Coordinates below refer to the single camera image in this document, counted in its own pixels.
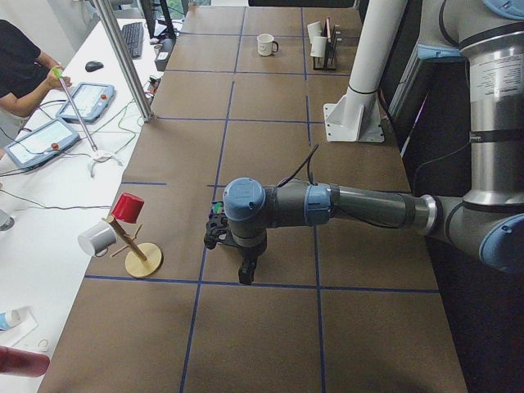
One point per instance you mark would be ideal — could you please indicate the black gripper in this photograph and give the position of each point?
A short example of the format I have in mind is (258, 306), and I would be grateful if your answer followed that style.
(248, 252)

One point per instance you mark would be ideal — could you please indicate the white mug black handle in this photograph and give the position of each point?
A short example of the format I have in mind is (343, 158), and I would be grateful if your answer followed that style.
(267, 45)

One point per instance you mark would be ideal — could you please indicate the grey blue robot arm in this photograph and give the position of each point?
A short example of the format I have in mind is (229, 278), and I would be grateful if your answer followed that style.
(486, 223)

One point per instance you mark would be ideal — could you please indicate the red cup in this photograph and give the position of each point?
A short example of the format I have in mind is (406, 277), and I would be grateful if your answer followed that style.
(128, 208)

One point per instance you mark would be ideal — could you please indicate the white cup on rack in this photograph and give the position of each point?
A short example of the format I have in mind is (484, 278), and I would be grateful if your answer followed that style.
(314, 29)

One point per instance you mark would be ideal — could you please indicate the wooden mug tree stand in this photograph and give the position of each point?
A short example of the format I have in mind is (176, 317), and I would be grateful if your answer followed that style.
(142, 259)

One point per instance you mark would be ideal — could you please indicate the grey white mug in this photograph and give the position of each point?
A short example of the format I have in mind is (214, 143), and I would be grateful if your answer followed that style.
(96, 240)

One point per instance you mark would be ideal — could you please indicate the metal reacher stick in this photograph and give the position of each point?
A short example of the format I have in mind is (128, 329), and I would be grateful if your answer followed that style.
(69, 113)

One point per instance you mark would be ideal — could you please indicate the far teach pendant tablet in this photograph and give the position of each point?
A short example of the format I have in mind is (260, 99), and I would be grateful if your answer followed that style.
(91, 99)

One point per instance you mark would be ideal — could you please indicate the teach pendant tablet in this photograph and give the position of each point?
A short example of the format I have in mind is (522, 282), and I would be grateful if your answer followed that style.
(42, 144)
(91, 99)

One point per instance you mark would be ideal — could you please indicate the blue white tube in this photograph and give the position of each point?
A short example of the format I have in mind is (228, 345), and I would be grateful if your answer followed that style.
(9, 319)

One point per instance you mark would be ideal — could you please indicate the red bottle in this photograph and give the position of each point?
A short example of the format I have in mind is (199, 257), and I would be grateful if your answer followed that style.
(23, 363)

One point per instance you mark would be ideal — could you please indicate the near teach pendant tablet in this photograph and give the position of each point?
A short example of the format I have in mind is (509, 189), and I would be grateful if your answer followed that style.
(42, 144)

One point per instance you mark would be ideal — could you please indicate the black computer mouse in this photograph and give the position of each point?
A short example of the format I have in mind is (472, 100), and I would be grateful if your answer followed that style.
(92, 66)

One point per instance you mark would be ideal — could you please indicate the black keyboard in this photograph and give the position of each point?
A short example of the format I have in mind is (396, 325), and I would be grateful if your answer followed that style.
(132, 34)

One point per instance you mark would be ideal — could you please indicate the person in black shirt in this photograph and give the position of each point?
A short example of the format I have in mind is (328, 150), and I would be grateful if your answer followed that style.
(26, 77)

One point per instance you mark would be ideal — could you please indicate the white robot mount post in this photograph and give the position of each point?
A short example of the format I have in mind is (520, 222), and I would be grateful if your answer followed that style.
(356, 116)

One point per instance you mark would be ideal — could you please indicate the black wire rack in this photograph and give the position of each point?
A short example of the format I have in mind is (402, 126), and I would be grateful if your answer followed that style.
(329, 62)

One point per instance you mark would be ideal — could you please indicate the aluminium frame post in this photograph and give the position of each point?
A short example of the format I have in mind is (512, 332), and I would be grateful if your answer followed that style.
(123, 57)

